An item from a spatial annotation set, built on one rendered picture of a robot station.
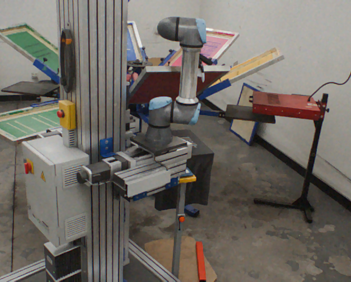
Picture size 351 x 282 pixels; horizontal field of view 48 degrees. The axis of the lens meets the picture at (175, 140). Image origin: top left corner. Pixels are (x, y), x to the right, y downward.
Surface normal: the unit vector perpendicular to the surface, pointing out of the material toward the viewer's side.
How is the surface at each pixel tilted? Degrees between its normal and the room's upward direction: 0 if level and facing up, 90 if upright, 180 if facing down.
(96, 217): 90
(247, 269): 0
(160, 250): 0
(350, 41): 90
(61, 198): 90
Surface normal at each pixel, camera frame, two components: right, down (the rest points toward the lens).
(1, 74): 0.33, 0.37
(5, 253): 0.07, -0.92
